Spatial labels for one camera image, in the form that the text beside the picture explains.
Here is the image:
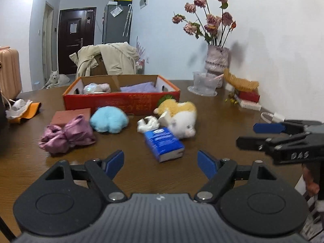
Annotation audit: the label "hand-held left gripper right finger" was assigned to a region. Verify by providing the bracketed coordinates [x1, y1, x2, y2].
[194, 150, 278, 203]

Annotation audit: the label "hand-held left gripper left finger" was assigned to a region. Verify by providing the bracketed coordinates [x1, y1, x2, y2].
[46, 150, 127, 203]

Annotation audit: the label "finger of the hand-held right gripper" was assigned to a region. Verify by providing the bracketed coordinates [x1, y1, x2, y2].
[236, 135, 284, 153]
[254, 119, 324, 135]

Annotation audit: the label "light blue plush toy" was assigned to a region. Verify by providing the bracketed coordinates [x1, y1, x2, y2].
[90, 106, 129, 134]

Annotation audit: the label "white and yellow plush toy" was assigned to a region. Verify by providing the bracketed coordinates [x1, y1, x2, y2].
[153, 99, 198, 140]

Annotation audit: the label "blue tissue pack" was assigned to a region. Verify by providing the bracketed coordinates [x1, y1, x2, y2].
[143, 127, 185, 163]

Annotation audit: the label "red cardboard box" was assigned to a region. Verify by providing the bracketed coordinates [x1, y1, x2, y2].
[62, 75, 181, 116]

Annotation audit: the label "brown sponge block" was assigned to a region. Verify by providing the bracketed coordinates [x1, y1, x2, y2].
[50, 108, 92, 127]

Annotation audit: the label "iridescent white soft item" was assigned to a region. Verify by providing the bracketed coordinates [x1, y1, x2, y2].
[83, 83, 102, 95]

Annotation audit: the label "person's right hand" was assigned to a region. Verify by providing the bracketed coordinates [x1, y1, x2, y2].
[303, 168, 320, 197]

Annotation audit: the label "flat white box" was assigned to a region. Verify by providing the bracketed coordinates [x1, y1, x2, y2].
[234, 95, 262, 111]

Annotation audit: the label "small yellow wrapped candies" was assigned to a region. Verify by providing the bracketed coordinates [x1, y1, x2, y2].
[225, 92, 239, 105]

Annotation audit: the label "brown paper liners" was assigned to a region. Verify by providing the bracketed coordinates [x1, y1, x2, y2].
[223, 68, 260, 92]

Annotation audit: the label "clear plastic cup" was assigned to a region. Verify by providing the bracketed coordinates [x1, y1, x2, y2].
[187, 71, 218, 97]

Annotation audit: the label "lilac towel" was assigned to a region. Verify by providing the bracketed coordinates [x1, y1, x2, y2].
[119, 81, 158, 93]

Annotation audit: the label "pink ceramic vase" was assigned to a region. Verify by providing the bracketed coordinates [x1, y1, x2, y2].
[205, 45, 230, 88]

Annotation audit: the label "orange cloth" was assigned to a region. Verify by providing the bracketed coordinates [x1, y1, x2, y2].
[9, 102, 42, 124]

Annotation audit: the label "white dog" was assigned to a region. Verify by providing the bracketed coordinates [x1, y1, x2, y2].
[42, 69, 70, 90]

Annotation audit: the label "beige coat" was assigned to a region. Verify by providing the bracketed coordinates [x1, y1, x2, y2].
[69, 42, 141, 77]

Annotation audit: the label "white crumpled tissue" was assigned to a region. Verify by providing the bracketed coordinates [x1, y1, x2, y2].
[5, 99, 33, 119]

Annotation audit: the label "dark brown door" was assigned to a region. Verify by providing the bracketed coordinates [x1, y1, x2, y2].
[58, 7, 97, 75]

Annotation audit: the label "dried pink roses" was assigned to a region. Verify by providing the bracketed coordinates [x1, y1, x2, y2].
[172, 0, 237, 48]

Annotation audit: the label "grey refrigerator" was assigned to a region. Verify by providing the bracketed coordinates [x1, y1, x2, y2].
[102, 1, 132, 45]

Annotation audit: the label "pink suitcase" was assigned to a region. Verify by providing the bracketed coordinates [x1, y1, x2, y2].
[0, 46, 23, 93]

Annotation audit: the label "white folded umbrella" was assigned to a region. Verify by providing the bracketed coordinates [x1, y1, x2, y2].
[123, 4, 133, 37]

